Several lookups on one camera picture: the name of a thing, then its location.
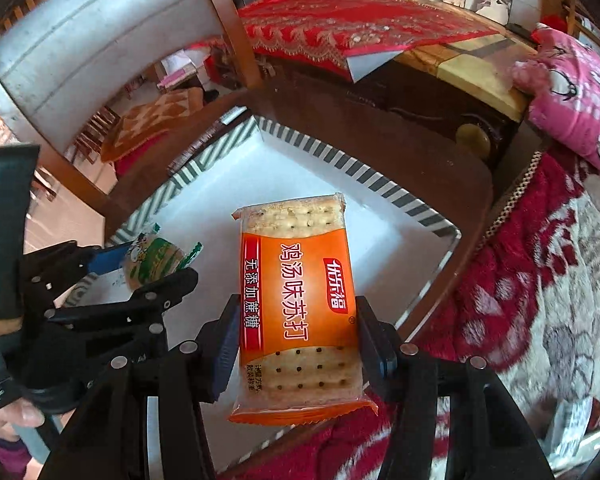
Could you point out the large wedding photo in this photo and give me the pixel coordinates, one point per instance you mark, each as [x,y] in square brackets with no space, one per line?
[494,10]

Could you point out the person's left hand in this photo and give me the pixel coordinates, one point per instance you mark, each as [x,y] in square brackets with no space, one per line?
[20,413]

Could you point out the pink penguin quilt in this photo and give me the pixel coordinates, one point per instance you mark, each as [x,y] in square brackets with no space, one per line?
[563,78]

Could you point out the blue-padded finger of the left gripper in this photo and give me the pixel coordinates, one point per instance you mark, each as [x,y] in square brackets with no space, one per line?
[106,260]

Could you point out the floral fleece blanket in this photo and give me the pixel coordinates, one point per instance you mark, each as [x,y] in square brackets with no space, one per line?
[529,299]

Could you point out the brown checkered cushion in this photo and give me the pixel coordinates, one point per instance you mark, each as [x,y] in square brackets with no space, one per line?
[143,122]

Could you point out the dark wooden side table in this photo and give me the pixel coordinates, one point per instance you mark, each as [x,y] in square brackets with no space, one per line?
[436,170]

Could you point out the small green white snack pack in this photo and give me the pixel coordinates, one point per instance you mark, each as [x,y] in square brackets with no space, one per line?
[151,258]

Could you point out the white striped tray box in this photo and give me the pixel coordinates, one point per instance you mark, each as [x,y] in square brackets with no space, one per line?
[397,243]

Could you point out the orange soda cracker pack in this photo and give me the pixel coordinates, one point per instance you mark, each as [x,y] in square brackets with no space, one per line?
[299,359]

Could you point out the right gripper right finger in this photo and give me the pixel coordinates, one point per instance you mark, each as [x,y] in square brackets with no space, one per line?
[379,360]

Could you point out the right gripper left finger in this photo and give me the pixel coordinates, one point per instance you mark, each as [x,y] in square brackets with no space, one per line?
[218,344]

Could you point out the wooden cabinet table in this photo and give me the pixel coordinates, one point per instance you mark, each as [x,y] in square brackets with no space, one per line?
[459,89]

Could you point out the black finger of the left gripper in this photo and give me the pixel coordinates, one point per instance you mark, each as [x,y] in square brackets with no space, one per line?
[146,305]

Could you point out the red embroidered tablecloth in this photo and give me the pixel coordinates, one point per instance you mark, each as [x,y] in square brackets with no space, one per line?
[326,33]

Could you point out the wooden chair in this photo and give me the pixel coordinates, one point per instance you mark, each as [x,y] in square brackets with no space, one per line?
[66,58]

